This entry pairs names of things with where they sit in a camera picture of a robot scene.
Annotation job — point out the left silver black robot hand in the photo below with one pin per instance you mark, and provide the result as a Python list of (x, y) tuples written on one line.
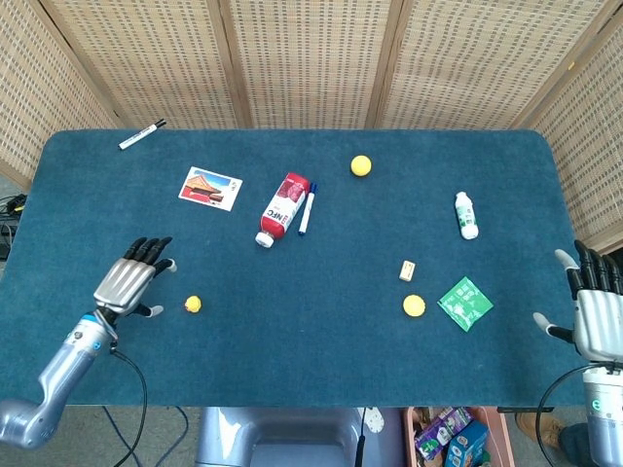
[(121, 284)]

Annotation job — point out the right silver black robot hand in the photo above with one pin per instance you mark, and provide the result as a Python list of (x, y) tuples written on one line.
[(598, 321)]

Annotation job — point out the yellow rubber duck toy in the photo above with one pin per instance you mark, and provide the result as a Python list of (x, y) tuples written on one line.
[(193, 304)]

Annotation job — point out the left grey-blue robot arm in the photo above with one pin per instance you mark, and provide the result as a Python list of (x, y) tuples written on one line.
[(63, 360)]

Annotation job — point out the tan leather shoe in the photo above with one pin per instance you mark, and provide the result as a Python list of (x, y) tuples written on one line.
[(540, 428)]

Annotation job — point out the blue jeans leg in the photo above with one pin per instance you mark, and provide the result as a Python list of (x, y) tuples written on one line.
[(574, 445)]

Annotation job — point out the palace photo postcard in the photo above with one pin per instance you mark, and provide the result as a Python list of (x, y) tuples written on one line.
[(209, 189)]

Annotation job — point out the green square sachet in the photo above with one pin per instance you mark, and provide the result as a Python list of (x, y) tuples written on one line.
[(465, 304)]

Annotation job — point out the white marker with black cap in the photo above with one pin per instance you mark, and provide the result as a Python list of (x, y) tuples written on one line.
[(141, 135)]

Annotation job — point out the pink plastic basket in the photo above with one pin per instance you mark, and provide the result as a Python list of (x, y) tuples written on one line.
[(503, 438)]

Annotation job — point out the small white bottle green label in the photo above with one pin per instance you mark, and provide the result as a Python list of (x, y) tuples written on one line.
[(466, 216)]

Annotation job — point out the red juice bottle white cap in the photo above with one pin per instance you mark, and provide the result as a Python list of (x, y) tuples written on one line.
[(282, 209)]

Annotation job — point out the blue carton box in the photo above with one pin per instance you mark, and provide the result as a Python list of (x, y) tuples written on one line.
[(467, 445)]

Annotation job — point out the purple carton box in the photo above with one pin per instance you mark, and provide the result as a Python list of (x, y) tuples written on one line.
[(438, 433)]

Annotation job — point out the blue carpet table cover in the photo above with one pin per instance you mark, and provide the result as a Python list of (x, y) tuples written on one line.
[(311, 340)]

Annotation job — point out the small beige wooden block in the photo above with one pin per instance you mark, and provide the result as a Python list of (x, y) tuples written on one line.
[(407, 271)]

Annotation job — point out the white marker with blue cap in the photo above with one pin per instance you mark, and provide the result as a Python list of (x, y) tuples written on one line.
[(307, 209)]

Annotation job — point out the white perforated plastic piece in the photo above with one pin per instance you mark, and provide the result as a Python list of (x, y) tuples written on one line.
[(375, 419)]

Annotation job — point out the yellow foam ball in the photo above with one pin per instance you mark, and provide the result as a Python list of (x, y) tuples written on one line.
[(361, 166)]

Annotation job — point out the woven rattan folding screen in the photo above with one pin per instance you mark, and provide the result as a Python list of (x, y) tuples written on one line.
[(311, 58)]

